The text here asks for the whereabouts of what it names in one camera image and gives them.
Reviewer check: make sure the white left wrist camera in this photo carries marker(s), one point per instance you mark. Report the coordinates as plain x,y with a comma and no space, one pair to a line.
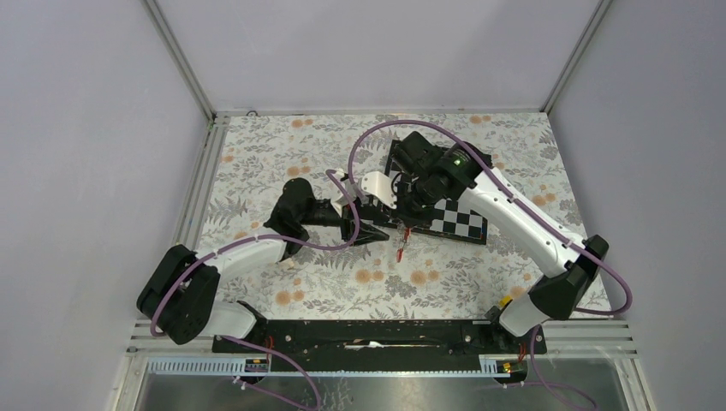
346,191

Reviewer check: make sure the white slotted cable duct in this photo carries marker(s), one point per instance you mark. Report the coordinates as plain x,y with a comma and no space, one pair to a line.
464,366

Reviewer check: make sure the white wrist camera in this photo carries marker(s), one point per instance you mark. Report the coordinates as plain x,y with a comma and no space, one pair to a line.
346,191
378,185

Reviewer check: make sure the black white chessboard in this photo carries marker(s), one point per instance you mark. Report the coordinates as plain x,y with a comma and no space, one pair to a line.
451,220

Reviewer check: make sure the aluminium frame rail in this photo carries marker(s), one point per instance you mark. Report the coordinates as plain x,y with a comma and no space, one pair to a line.
207,147

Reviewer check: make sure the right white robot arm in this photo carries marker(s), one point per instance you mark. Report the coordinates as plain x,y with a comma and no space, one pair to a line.
464,174

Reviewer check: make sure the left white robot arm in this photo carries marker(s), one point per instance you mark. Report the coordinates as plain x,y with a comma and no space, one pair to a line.
180,298

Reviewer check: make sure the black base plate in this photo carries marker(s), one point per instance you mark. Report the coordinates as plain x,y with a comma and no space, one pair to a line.
341,339

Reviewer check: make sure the metal keyring holder red handle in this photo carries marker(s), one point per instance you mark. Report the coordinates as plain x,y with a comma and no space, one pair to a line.
405,234

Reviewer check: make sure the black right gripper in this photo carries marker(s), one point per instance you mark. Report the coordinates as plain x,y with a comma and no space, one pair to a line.
407,218

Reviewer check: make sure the floral patterned table mat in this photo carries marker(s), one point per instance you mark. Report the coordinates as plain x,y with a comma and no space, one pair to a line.
437,278

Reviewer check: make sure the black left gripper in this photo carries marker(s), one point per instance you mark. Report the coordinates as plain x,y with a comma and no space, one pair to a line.
348,223

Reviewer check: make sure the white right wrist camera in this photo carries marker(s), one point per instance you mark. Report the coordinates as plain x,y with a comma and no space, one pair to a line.
378,185

